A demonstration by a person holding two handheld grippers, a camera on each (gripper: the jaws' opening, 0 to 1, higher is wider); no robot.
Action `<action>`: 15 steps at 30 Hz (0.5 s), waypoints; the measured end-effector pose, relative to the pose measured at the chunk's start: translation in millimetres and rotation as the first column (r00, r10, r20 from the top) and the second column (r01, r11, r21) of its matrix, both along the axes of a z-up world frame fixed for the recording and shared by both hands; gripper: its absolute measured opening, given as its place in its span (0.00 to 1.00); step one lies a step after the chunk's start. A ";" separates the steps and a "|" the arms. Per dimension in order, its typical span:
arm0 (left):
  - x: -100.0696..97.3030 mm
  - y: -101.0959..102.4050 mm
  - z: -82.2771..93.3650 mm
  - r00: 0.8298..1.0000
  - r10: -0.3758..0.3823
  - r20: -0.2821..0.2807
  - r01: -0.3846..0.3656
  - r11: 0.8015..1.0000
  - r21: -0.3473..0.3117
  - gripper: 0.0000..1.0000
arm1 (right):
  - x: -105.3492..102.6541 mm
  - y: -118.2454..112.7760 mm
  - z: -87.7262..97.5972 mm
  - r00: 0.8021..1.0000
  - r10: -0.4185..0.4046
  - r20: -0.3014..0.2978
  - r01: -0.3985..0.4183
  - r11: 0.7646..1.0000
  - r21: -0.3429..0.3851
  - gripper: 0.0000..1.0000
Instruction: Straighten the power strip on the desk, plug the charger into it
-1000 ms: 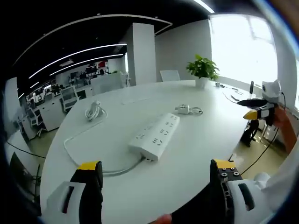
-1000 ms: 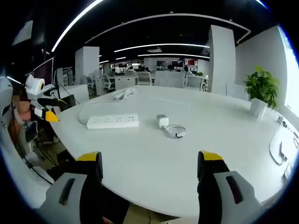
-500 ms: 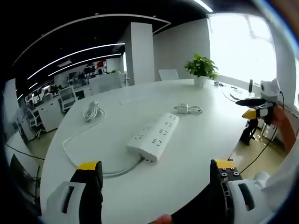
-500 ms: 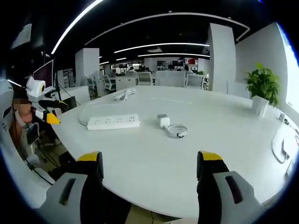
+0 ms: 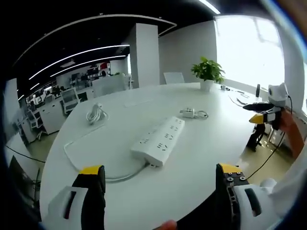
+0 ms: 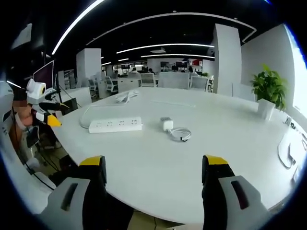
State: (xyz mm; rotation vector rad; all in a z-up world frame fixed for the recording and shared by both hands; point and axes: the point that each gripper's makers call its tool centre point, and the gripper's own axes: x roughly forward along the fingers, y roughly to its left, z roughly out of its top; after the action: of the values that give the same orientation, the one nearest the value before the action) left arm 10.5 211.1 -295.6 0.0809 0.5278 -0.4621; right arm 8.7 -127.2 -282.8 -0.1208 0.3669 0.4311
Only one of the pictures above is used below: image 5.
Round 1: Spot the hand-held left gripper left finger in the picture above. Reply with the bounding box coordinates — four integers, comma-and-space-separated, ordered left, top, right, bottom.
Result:
39, 164, 106, 230

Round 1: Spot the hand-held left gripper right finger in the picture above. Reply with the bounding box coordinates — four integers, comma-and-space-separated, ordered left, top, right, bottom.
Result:
215, 162, 285, 230

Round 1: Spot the white charger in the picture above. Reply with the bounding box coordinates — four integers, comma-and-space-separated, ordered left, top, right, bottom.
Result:
180, 108, 196, 119

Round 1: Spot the white power strip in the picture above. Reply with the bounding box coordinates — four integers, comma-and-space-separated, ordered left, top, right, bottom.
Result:
130, 116, 186, 168

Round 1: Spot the white desk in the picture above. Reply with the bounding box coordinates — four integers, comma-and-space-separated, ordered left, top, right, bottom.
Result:
39, 82, 264, 230

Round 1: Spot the person's right hand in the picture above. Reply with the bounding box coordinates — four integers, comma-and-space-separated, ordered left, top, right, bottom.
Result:
279, 110, 301, 135

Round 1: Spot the person's left hand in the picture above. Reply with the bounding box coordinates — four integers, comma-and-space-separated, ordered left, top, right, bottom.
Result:
160, 219, 178, 230

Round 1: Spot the black stand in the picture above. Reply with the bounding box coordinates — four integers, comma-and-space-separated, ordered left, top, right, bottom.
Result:
246, 124, 265, 152

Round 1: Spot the green potted plant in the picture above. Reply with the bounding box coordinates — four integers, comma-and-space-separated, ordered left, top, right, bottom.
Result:
190, 56, 226, 91

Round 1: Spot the person's white shirt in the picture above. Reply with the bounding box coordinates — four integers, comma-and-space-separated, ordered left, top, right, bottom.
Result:
260, 143, 307, 230

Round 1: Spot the white mesh office chair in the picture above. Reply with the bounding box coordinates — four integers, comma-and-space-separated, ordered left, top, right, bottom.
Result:
163, 71, 185, 85
59, 87, 81, 116

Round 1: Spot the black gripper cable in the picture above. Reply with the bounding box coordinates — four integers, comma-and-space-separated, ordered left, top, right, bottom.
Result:
246, 95, 294, 181

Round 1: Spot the white charger cable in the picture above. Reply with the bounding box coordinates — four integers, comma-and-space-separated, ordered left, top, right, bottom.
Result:
191, 110, 209, 119

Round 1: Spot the white power strip cable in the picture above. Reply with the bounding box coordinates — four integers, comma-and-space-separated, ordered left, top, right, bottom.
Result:
63, 102, 154, 184

